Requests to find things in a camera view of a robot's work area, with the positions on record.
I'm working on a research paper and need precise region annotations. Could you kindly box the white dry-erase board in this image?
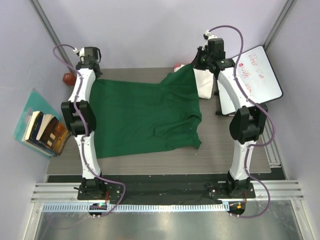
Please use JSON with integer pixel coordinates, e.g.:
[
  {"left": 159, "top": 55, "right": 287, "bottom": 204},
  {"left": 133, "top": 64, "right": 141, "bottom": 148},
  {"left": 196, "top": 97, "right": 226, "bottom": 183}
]
[{"left": 214, "top": 44, "right": 284, "bottom": 116}]

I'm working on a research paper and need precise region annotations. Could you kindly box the green t shirt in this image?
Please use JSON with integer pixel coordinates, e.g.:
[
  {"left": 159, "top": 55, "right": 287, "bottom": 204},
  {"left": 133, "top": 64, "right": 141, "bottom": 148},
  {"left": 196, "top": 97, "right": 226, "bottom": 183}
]
[{"left": 89, "top": 65, "right": 202, "bottom": 158}]

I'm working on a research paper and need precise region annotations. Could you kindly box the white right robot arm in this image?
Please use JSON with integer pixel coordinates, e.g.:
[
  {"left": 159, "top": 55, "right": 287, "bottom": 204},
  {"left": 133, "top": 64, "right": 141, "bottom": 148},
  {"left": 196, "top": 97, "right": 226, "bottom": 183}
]
[{"left": 193, "top": 36, "right": 268, "bottom": 198}]

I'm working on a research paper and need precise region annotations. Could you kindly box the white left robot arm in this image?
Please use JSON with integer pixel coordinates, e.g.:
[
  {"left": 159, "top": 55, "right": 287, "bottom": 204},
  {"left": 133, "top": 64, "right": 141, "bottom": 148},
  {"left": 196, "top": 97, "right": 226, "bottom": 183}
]
[{"left": 61, "top": 46, "right": 107, "bottom": 200}]

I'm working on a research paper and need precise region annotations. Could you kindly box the stack of books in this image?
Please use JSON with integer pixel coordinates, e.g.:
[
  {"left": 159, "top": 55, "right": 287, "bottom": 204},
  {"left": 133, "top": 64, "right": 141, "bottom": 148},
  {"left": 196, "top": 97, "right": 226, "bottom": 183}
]
[{"left": 21, "top": 111, "right": 71, "bottom": 157}]

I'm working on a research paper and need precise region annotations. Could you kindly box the folded white t shirt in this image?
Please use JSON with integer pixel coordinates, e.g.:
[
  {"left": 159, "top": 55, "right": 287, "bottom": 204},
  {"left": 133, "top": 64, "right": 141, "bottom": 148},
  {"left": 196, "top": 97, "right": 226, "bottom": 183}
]
[{"left": 193, "top": 69, "right": 214, "bottom": 100}]

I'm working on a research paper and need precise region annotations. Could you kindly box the red cube block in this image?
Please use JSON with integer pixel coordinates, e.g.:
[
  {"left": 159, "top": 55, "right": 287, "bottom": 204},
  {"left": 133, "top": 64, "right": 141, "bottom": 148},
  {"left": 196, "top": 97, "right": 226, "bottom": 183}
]
[{"left": 62, "top": 72, "right": 77, "bottom": 86}]

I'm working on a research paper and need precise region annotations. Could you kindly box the teal plastic folder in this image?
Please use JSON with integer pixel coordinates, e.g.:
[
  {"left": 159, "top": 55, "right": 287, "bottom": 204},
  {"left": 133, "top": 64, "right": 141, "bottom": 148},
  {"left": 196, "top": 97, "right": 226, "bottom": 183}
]
[{"left": 14, "top": 89, "right": 62, "bottom": 158}]

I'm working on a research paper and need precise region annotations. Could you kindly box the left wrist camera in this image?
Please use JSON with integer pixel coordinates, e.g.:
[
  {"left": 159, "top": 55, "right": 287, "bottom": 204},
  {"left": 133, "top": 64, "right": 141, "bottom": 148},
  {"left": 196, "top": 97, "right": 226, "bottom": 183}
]
[{"left": 72, "top": 46, "right": 102, "bottom": 63}]

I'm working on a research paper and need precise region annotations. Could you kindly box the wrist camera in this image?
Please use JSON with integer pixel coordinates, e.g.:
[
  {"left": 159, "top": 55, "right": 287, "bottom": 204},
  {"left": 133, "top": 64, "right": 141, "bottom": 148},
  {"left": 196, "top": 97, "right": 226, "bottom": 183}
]
[
  {"left": 203, "top": 30, "right": 218, "bottom": 41},
  {"left": 72, "top": 46, "right": 102, "bottom": 63}
]

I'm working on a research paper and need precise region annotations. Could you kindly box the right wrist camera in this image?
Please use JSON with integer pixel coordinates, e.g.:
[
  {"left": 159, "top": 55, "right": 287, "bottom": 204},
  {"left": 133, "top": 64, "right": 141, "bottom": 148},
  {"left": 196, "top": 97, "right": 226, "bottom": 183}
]
[{"left": 203, "top": 30, "right": 218, "bottom": 41}]

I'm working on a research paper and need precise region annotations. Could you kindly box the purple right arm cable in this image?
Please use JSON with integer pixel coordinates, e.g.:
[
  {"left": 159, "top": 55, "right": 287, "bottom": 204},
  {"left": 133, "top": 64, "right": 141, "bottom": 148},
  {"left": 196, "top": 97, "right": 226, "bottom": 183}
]
[{"left": 207, "top": 24, "right": 277, "bottom": 220}]

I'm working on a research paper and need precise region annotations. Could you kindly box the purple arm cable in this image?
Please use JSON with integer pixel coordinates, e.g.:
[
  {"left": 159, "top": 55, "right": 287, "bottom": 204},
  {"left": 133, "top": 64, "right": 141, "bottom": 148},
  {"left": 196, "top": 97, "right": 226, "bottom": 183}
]
[
  {"left": 207, "top": 24, "right": 277, "bottom": 220},
  {"left": 52, "top": 44, "right": 127, "bottom": 217}
]

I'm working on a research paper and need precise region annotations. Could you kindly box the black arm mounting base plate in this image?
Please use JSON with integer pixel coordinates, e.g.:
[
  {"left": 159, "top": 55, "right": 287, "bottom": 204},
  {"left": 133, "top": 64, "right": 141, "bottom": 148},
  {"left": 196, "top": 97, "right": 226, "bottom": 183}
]
[{"left": 46, "top": 173, "right": 257, "bottom": 202}]

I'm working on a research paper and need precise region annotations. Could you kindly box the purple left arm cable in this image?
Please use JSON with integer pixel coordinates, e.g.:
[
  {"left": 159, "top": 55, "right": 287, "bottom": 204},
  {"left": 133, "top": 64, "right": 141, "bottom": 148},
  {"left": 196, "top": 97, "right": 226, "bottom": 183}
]
[{"left": 52, "top": 44, "right": 127, "bottom": 217}]

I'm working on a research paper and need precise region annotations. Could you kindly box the white slotted cable duct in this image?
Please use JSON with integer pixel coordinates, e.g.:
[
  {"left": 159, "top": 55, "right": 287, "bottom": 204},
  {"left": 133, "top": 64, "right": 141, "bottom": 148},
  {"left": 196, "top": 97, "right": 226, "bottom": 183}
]
[{"left": 42, "top": 202, "right": 230, "bottom": 213}]

